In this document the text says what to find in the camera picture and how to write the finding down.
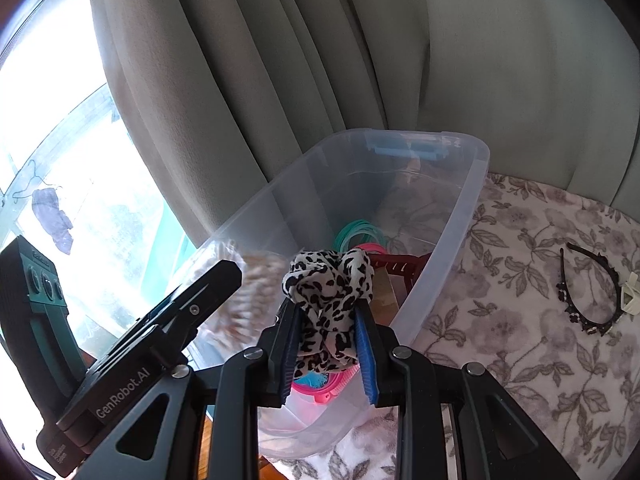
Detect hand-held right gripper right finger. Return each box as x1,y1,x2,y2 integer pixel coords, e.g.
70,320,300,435
352,300,584,480

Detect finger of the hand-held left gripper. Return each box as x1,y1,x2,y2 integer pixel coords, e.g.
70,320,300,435
134,259,244,357

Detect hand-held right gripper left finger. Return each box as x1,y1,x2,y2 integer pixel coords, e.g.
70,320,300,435
80,302,307,480

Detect leopard print scrunchie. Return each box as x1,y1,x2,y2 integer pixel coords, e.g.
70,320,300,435
280,247,376,384

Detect bag of cotton swabs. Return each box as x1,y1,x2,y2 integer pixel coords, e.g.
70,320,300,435
196,241,289,357

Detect red claw hair clip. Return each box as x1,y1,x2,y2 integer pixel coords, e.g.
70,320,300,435
369,254,432,282

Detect clear plastic storage container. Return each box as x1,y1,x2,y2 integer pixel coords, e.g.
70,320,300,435
187,129,491,462

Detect pink round compact mirror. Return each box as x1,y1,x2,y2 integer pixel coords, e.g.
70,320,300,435
291,364,360,407

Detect purple hanging cloth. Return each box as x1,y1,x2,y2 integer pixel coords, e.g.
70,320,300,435
31,187,76,255

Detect glass window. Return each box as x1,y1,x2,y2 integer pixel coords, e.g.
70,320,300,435
0,0,217,361

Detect black beaded headband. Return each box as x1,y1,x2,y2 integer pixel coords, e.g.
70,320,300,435
555,242,627,337

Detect cream plastic hair clip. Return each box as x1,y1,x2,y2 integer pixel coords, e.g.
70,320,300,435
619,271,640,317

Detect grey curtain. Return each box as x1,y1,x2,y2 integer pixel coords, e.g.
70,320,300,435
87,0,640,242

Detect green hair ties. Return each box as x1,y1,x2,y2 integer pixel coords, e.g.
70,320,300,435
334,217,387,252

